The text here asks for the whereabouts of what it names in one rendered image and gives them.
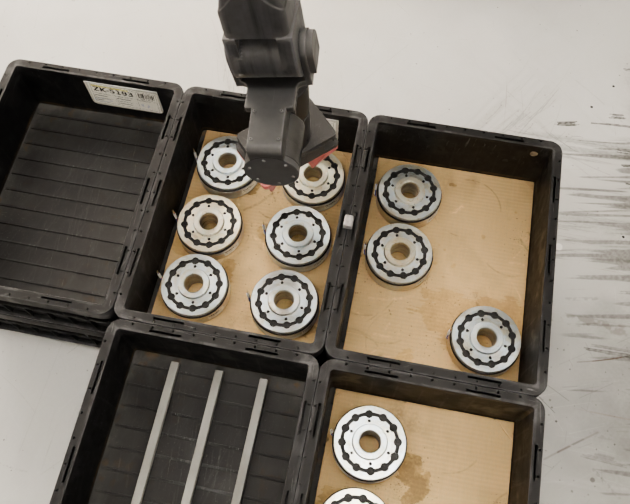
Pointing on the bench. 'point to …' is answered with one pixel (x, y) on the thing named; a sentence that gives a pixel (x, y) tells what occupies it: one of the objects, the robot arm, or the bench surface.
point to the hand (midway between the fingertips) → (289, 172)
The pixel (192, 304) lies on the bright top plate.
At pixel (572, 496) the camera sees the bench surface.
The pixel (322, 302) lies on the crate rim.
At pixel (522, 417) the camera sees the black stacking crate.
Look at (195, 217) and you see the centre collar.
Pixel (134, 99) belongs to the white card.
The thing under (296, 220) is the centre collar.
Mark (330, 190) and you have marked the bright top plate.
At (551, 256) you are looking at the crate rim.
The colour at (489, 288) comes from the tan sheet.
